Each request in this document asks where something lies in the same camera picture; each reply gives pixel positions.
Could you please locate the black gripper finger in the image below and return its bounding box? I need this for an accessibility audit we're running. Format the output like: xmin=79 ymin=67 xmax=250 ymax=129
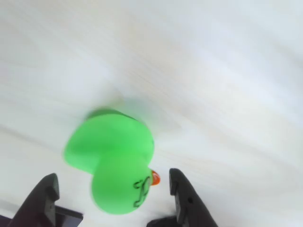
xmin=10 ymin=173 xmax=60 ymax=227
xmin=169 ymin=168 xmax=219 ymax=227

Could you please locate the green rubber duck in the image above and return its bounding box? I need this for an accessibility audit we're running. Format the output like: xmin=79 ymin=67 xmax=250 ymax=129
xmin=62 ymin=108 xmax=162 ymax=215

